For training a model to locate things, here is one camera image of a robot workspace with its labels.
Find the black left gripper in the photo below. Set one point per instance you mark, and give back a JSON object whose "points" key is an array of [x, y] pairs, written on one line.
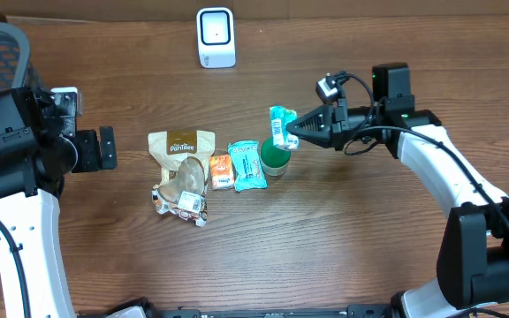
{"points": [[89, 150]]}

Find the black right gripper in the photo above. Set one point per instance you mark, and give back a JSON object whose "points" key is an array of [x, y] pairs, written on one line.
{"points": [[332, 123]]}

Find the small teal white box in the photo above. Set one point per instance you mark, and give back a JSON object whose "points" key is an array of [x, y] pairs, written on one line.
{"points": [[280, 117]]}

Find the green lid jar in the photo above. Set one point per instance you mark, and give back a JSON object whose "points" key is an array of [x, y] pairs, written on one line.
{"points": [[274, 160]]}

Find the teal snack packet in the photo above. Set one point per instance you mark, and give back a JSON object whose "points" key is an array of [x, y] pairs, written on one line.
{"points": [[247, 164]]}

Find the beige granola bag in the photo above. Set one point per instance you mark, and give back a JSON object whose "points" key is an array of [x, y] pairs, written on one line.
{"points": [[183, 156]]}

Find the orange snack packet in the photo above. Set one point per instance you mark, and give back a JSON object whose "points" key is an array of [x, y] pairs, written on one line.
{"points": [[222, 175]]}

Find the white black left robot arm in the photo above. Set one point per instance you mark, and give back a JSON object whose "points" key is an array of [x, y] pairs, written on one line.
{"points": [[39, 145]]}

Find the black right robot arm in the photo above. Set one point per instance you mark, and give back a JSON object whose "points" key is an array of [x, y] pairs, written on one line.
{"points": [[472, 271]]}

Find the white barcode scanner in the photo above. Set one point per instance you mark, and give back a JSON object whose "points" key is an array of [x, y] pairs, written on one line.
{"points": [[215, 37]]}

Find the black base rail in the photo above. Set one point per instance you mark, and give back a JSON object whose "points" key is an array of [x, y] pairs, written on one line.
{"points": [[142, 307]]}

